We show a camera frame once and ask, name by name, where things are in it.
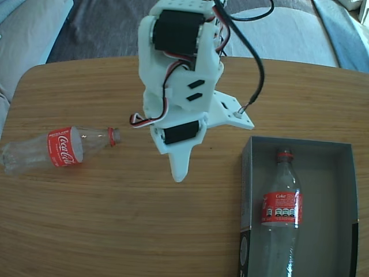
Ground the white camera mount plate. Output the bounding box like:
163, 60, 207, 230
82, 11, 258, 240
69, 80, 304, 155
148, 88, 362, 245
205, 91, 255, 130

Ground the black camera cable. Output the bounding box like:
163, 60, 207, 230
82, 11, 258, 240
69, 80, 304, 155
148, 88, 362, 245
213, 0, 276, 106

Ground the grey cardboard box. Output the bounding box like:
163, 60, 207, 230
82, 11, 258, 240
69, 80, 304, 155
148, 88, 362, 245
238, 135, 360, 277

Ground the clear bottle nutrition panel label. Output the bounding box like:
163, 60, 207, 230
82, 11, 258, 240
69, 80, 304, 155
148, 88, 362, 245
261, 147, 304, 277

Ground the light grey sofa cushion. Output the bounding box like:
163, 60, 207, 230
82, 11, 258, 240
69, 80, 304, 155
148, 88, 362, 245
0, 0, 74, 104

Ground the grey patterned rug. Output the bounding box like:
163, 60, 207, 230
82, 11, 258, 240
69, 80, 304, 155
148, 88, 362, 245
46, 0, 318, 64

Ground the clear bottle script logo label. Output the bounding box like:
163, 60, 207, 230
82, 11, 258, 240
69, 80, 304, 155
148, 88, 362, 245
0, 126, 122, 177

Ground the blue grey blanket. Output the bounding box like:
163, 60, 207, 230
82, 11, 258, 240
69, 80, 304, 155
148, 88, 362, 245
312, 0, 369, 72

